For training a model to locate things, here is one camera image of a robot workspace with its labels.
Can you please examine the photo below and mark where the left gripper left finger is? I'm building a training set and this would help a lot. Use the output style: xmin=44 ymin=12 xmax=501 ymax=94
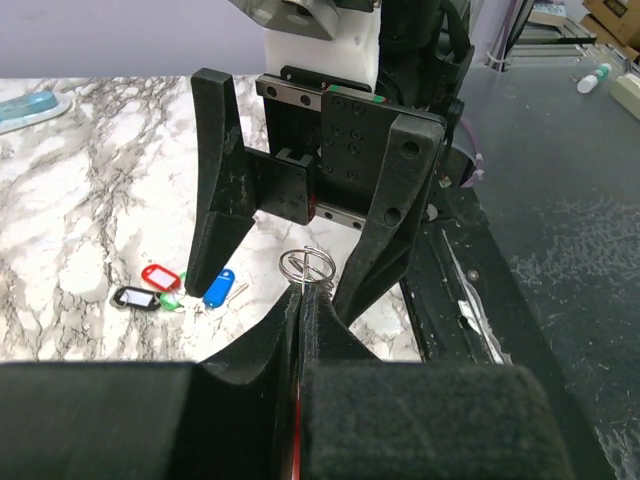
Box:
xmin=1 ymin=288 xmax=300 ymax=479

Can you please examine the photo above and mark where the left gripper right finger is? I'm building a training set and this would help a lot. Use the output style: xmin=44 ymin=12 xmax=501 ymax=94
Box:
xmin=300 ymin=290 xmax=600 ymax=479

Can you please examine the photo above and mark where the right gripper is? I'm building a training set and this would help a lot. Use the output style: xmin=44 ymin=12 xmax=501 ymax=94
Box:
xmin=185 ymin=67 xmax=445 ymax=325

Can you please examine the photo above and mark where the metal key holder red handle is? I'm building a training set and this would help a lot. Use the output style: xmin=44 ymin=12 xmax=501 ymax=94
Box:
xmin=279 ymin=245 xmax=337 ymax=480

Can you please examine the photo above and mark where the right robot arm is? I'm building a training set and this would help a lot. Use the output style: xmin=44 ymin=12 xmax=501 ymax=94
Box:
xmin=185 ymin=1 xmax=474 ymax=323

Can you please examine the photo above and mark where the silver key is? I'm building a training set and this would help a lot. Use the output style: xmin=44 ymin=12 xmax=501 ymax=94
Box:
xmin=225 ymin=283 xmax=249 ymax=303

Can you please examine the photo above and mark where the blue key tag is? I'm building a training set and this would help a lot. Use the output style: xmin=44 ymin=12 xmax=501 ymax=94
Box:
xmin=202 ymin=269 xmax=235 ymax=309

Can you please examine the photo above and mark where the black key tag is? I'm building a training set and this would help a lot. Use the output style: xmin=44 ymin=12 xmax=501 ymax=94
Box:
xmin=110 ymin=286 xmax=161 ymax=312

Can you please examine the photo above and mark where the blue blister pack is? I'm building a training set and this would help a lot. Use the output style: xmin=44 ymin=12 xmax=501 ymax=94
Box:
xmin=1 ymin=91 xmax=73 ymax=134

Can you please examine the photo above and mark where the white green bottle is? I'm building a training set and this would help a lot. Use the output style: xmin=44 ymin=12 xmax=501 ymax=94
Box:
xmin=576 ymin=63 xmax=612 ymax=94

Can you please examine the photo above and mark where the cardboard box background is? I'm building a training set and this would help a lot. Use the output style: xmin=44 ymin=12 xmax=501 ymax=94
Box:
xmin=583 ymin=0 xmax=639 ymax=48

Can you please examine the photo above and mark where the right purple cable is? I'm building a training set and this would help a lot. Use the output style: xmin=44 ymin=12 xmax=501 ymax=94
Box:
xmin=459 ymin=0 xmax=526 ymax=189

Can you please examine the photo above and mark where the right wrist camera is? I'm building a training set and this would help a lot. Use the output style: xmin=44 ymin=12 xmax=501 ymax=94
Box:
xmin=231 ymin=0 xmax=381 ymax=89

